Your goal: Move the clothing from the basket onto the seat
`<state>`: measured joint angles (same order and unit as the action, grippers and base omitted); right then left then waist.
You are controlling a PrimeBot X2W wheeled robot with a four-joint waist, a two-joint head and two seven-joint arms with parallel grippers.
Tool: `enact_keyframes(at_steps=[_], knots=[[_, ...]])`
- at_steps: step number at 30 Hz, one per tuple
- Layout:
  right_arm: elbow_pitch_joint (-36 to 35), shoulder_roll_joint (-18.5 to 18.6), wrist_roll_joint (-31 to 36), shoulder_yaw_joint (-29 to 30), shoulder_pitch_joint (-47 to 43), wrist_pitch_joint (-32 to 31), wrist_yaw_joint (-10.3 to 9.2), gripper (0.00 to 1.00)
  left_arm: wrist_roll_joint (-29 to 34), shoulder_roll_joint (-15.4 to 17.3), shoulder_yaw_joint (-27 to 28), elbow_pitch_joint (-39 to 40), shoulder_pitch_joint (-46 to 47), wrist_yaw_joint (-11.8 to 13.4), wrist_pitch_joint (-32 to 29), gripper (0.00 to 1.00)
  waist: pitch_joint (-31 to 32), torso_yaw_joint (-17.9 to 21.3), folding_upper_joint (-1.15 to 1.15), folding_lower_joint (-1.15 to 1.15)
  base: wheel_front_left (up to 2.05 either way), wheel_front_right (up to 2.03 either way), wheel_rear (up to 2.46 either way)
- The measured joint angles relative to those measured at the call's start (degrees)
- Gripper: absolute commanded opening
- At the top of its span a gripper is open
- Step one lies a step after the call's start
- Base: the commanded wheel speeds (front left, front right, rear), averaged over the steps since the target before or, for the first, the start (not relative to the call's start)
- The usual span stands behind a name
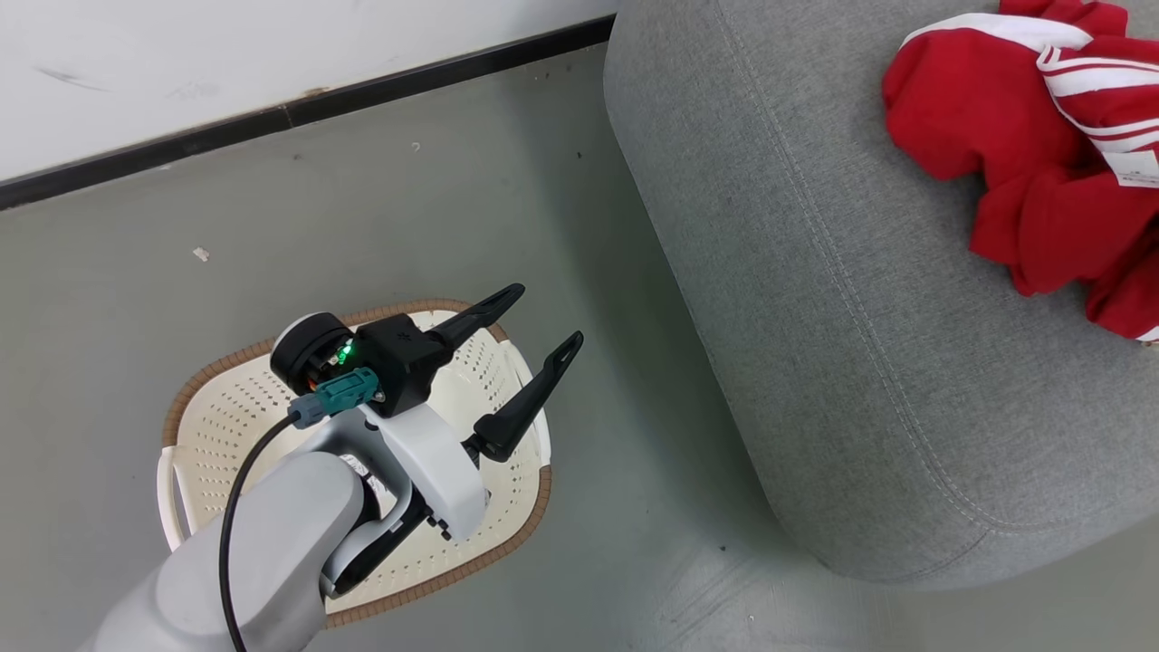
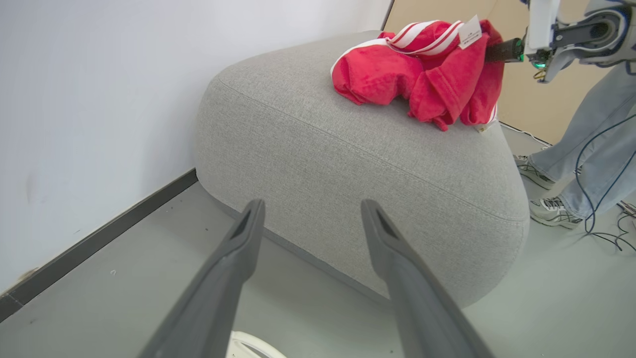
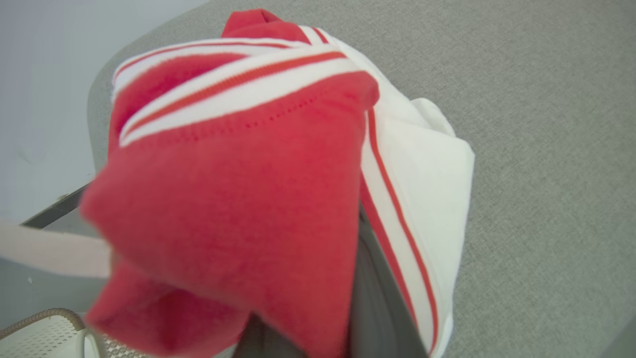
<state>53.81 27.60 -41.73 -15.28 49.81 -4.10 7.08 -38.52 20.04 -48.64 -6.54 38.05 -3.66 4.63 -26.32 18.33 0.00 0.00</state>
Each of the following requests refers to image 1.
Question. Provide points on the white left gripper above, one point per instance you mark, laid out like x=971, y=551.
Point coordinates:
x=439, y=466

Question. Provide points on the red and white garment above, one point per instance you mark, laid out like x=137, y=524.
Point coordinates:
x=978, y=100

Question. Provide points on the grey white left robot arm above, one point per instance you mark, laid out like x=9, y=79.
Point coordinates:
x=272, y=543

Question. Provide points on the grey fabric sofa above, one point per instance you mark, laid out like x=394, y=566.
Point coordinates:
x=860, y=317

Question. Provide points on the cream perforated plastic laundry basket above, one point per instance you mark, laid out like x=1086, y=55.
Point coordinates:
x=226, y=417

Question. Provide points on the black baseboard strip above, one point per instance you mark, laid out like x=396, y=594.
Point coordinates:
x=272, y=119

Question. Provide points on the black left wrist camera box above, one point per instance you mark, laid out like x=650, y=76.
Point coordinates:
x=403, y=353

